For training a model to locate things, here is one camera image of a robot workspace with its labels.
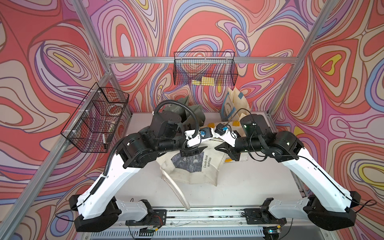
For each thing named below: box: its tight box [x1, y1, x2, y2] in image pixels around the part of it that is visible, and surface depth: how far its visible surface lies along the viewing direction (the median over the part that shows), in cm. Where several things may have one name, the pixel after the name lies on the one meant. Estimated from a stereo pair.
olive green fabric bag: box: [164, 96, 206, 128], surface depth 87 cm
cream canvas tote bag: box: [157, 140, 230, 210], surface depth 71 cm
